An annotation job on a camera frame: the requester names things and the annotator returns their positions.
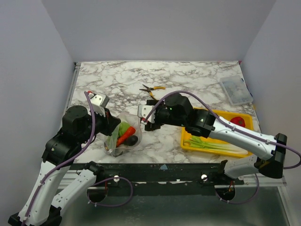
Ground green cabbage toy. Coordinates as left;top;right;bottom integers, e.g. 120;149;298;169
118;121;130;137

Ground orange toy carrot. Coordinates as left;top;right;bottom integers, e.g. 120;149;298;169
116;126;136;146

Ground clear zip top bag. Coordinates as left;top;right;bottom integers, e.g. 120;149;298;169
104;113;142;157

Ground purple toy eggplant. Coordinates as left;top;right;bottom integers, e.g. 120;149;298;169
123;135;138;146

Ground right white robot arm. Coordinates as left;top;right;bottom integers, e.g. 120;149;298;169
137;92;287;185

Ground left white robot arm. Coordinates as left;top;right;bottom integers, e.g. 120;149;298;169
8;105;121;226

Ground green celery toy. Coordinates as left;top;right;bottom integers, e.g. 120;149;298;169
184;136;248;154

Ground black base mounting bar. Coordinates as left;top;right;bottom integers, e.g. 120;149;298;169
68;162;245;196

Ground clear plastic screw box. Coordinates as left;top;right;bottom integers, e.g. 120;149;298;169
219;75;253;105

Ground red toy tomato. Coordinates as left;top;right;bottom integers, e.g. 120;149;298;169
230;116;246;128

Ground yellow plastic tray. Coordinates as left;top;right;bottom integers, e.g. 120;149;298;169
180;110;253;158

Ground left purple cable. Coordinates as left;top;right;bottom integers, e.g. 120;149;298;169
23;90;134;223

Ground purple cable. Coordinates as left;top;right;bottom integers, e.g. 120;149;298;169
23;90;134;223
141;90;301;204

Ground yellow handled pliers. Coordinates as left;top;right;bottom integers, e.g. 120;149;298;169
139;84;166;102

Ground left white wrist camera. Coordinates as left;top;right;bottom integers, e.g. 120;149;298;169
87;91;109;116

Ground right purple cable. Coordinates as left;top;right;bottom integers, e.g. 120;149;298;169
141;90;301;204

